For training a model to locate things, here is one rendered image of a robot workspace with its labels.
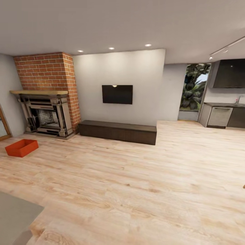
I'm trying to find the storage box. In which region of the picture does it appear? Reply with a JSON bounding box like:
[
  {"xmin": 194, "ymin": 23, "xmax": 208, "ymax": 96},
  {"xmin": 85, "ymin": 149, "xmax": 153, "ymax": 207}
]
[{"xmin": 5, "ymin": 139, "xmax": 39, "ymax": 158}]

